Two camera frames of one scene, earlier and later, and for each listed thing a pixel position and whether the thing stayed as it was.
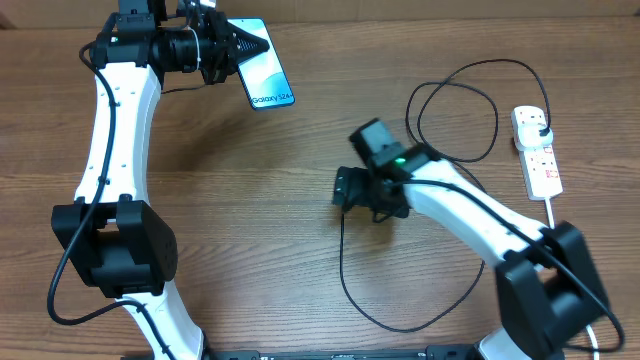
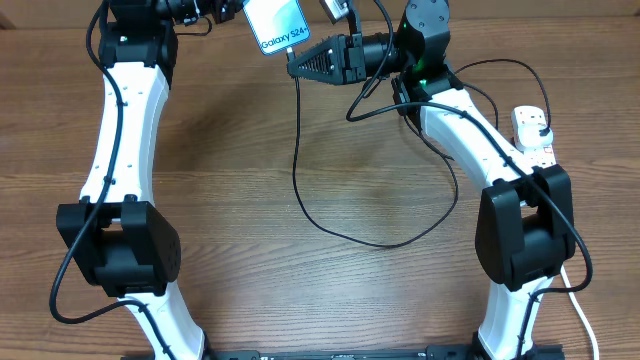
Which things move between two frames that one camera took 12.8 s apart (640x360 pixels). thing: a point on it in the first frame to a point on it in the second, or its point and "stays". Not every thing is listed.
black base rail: (380, 353) stays
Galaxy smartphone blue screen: (264, 76) to (276, 24)
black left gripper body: (215, 55) to (223, 10)
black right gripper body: (367, 194) to (365, 59)
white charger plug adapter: (528, 136) stays
